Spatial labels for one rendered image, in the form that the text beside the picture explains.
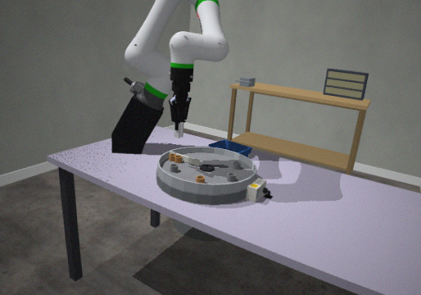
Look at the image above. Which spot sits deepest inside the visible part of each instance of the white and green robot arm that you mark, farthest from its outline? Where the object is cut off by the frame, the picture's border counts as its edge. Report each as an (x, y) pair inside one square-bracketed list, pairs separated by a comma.
[(185, 48)]

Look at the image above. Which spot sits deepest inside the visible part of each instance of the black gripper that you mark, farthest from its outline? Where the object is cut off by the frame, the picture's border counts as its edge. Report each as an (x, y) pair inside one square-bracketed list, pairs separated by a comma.
[(179, 106)]

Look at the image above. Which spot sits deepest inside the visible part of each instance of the grey round turning table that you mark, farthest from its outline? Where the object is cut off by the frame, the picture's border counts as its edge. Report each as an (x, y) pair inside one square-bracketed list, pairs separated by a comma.
[(216, 190)]

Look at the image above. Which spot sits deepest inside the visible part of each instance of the grey metal ring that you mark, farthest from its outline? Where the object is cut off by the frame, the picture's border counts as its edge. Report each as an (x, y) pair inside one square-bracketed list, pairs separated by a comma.
[(174, 168), (236, 165), (231, 177)]

